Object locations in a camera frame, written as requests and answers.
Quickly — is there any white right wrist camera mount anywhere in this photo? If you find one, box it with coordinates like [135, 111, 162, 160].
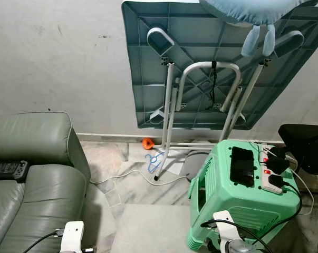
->
[211, 210, 235, 248]

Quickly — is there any white metal table leg frame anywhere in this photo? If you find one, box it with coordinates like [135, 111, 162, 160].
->
[148, 61, 268, 182]

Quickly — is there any white floor cable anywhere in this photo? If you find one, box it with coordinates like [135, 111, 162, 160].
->
[89, 158, 201, 186]

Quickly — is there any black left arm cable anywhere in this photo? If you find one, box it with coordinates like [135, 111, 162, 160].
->
[22, 228, 64, 253]

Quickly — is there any black chair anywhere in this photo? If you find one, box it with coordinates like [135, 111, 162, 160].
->
[278, 123, 318, 176]

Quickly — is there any black plug adapter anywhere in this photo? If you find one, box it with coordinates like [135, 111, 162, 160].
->
[267, 176, 286, 191]
[266, 155, 291, 175]

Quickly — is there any teal plastic folding table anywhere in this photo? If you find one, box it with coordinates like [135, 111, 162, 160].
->
[121, 0, 318, 131]

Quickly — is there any white power strip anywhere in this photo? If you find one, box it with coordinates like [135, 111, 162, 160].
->
[258, 143, 287, 195]

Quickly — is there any black battery charger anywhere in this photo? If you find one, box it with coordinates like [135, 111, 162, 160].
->
[230, 146, 256, 188]

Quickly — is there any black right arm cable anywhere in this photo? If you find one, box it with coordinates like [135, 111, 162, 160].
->
[200, 218, 273, 253]

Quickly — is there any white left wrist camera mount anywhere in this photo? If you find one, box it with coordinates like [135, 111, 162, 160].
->
[60, 221, 85, 253]

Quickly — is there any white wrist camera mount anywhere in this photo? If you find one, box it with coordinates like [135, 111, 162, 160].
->
[211, 210, 235, 248]
[60, 221, 85, 253]

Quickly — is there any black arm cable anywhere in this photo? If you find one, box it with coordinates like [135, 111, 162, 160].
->
[22, 228, 64, 253]
[200, 218, 273, 253]

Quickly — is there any green leather sofa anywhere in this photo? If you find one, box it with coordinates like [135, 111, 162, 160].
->
[0, 112, 92, 253]

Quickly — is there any blue clothes hanger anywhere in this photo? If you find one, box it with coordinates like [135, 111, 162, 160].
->
[145, 150, 167, 174]

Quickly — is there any mint green plastic stool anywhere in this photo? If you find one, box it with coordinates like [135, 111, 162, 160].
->
[187, 139, 303, 251]

